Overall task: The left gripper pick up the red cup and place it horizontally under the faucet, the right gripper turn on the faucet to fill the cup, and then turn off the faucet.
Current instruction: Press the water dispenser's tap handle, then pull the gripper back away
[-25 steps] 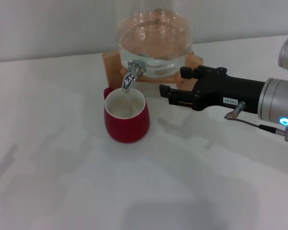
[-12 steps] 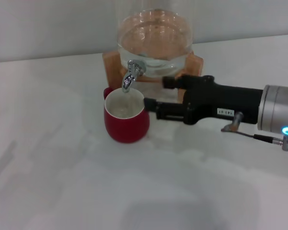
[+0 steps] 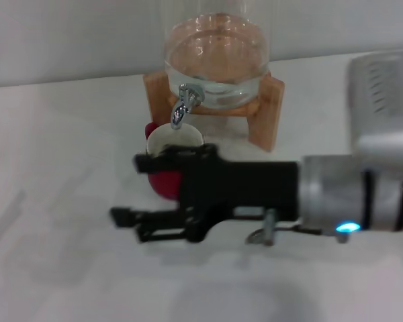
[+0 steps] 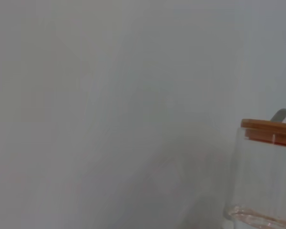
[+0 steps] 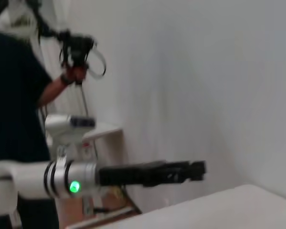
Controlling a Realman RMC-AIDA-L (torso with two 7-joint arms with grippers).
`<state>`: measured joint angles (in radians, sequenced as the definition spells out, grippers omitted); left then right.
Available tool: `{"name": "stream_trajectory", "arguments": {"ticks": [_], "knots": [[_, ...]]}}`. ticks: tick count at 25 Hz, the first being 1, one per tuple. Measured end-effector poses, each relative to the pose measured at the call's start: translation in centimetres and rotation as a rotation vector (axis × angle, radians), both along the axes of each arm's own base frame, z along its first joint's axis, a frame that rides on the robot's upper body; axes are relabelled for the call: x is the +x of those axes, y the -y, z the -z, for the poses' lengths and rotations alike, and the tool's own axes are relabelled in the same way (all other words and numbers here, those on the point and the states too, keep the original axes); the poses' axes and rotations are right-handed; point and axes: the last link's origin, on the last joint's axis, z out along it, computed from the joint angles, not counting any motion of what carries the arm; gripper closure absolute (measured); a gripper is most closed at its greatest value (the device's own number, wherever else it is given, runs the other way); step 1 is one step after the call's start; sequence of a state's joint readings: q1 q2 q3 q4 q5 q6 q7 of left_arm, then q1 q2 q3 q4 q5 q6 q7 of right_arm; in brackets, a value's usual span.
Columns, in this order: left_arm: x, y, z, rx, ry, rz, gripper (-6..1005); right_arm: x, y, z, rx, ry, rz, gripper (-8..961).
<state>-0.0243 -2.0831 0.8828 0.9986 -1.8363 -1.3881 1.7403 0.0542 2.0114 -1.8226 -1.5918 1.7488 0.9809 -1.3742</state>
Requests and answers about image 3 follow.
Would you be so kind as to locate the wooden dispenser stand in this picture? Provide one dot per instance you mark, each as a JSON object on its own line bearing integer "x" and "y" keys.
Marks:
{"x": 263, "y": 114}

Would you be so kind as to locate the chrome faucet tap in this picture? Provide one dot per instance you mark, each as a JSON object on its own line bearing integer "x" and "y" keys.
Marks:
{"x": 181, "y": 107}

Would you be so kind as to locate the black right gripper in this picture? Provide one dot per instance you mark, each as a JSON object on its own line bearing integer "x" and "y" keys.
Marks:
{"x": 238, "y": 184}

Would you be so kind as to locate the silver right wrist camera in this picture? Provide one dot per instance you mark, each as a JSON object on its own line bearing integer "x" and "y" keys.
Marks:
{"x": 379, "y": 100}

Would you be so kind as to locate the red ceramic cup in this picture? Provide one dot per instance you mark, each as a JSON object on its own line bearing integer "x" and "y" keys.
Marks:
{"x": 164, "y": 184}

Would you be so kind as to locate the glass water dispenser jar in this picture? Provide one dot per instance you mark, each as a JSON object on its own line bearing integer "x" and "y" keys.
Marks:
{"x": 218, "y": 50}

